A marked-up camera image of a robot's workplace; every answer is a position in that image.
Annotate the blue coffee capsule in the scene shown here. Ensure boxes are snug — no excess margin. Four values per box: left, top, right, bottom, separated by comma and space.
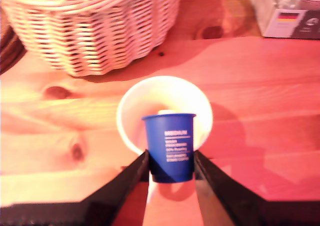
141, 112, 197, 184

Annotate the wicker basket with handle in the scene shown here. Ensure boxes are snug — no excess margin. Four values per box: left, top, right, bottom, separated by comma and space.
1, 0, 181, 77

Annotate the illustrated cartoon coffee cup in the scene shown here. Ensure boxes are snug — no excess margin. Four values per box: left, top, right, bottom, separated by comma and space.
116, 75, 214, 207

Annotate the cardboard tray box dark print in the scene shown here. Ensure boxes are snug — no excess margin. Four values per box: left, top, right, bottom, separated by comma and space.
247, 0, 320, 40

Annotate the cream coffee capsule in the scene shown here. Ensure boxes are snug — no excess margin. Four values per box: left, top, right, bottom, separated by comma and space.
156, 108, 176, 116

